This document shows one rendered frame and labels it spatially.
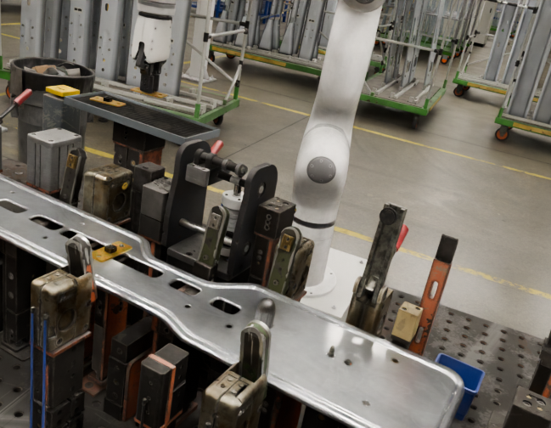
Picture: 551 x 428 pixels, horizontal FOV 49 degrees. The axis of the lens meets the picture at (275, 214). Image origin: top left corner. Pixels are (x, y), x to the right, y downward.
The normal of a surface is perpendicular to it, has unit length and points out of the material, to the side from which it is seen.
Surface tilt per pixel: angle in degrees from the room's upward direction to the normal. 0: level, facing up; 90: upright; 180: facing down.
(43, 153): 90
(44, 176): 90
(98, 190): 90
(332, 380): 0
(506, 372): 0
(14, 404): 0
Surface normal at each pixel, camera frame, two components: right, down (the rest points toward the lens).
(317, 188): -0.17, 0.87
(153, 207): -0.48, 0.27
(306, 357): 0.17, -0.91
